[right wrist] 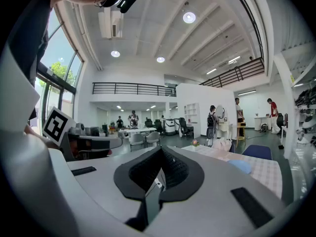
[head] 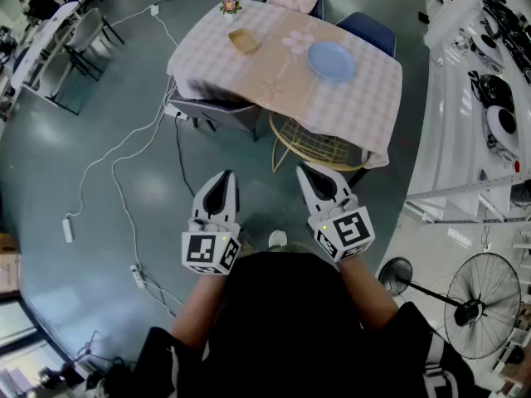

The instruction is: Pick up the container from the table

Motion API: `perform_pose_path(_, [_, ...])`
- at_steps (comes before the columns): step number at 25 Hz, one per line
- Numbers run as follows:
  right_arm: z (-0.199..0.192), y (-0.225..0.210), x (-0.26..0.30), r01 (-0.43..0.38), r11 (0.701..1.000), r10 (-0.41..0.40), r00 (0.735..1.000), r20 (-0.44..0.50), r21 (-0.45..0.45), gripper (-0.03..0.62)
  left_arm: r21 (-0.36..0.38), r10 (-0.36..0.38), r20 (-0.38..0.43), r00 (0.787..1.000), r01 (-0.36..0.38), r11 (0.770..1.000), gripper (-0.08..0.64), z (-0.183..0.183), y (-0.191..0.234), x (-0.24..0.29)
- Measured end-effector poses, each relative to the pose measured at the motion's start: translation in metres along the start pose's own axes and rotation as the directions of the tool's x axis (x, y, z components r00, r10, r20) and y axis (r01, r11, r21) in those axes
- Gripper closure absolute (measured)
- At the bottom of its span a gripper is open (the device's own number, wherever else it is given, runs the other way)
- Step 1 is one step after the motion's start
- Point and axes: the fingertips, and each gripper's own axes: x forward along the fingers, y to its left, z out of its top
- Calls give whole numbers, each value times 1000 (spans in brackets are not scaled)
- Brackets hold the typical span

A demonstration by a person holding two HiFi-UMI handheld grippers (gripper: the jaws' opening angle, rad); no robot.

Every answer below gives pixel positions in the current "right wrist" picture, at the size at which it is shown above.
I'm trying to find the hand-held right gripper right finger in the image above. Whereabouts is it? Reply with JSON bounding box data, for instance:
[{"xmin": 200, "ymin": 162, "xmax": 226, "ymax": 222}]
[{"xmin": 159, "ymin": 146, "xmax": 205, "ymax": 203}]

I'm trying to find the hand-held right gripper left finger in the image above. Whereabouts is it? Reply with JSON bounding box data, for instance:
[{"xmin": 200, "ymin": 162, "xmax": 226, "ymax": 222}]
[{"xmin": 113, "ymin": 146, "xmax": 164, "ymax": 201}]

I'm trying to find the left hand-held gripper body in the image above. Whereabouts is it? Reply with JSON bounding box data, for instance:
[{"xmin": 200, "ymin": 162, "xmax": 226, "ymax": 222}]
[{"xmin": 42, "ymin": 106, "xmax": 123, "ymax": 161}]

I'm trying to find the person's left forearm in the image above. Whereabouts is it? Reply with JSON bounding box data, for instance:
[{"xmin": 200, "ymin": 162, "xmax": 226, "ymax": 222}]
[{"xmin": 24, "ymin": 124, "xmax": 60, "ymax": 149}]

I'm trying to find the grey chair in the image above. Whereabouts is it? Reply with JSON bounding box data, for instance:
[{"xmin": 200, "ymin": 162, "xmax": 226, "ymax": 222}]
[
  {"xmin": 128, "ymin": 133, "xmax": 146, "ymax": 153},
  {"xmin": 145, "ymin": 131, "xmax": 161, "ymax": 148}
]

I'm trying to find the long white table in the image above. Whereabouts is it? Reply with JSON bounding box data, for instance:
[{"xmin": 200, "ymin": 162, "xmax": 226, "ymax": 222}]
[{"xmin": 118, "ymin": 127, "xmax": 158, "ymax": 138}]

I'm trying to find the pink bag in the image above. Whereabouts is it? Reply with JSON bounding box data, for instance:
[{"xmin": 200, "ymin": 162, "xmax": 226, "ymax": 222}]
[{"xmin": 212, "ymin": 137, "xmax": 233, "ymax": 154}]

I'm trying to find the black office chair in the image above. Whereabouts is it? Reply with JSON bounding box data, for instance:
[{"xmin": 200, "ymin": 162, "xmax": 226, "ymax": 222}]
[{"xmin": 178, "ymin": 117, "xmax": 195, "ymax": 138}]

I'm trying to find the white vanity table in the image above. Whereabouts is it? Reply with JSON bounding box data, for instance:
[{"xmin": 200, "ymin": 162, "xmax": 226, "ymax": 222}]
[{"xmin": 216, "ymin": 117, "xmax": 233, "ymax": 140}]

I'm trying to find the large glass window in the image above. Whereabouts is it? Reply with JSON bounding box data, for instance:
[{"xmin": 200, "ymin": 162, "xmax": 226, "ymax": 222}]
[{"xmin": 34, "ymin": 7, "xmax": 84, "ymax": 135}]

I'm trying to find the white bookshelf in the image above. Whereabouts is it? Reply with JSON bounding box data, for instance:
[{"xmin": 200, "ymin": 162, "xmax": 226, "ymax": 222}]
[{"xmin": 184, "ymin": 102, "xmax": 200, "ymax": 124}]

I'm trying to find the yellow wooden stool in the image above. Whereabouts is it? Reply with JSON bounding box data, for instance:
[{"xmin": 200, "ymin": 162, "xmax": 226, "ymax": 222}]
[{"xmin": 236, "ymin": 121, "xmax": 247, "ymax": 148}]

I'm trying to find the oval vanity mirror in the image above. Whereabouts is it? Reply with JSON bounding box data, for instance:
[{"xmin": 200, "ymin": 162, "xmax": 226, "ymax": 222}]
[{"xmin": 215, "ymin": 105, "xmax": 226, "ymax": 119}]

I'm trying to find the checkered cloth table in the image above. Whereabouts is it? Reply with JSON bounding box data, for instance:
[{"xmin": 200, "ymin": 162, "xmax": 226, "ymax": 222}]
[{"xmin": 181, "ymin": 144, "xmax": 283, "ymax": 199}]

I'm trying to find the black mezzanine railing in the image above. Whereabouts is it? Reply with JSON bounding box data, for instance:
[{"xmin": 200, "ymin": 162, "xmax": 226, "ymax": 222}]
[{"xmin": 92, "ymin": 82, "xmax": 177, "ymax": 97}]

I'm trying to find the person's dark shirt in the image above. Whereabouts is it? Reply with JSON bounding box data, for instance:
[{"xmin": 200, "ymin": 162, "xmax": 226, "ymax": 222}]
[{"xmin": 6, "ymin": 0, "xmax": 56, "ymax": 120}]

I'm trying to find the white air conditioner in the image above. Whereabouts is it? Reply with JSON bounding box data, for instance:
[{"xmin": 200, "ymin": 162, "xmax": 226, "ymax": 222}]
[{"xmin": 98, "ymin": 7, "xmax": 124, "ymax": 40}]

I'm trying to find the dark upper balcony railing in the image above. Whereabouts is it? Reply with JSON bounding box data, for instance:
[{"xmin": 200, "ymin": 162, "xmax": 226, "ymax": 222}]
[{"xmin": 199, "ymin": 57, "xmax": 265, "ymax": 88}]

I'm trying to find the white storage rack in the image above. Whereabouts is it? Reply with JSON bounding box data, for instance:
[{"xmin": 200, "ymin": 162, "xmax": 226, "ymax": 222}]
[{"xmin": 292, "ymin": 82, "xmax": 316, "ymax": 147}]

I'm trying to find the black head-mounted camera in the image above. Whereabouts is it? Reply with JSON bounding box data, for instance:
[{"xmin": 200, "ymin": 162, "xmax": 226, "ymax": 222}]
[{"xmin": 116, "ymin": 0, "xmax": 139, "ymax": 14}]

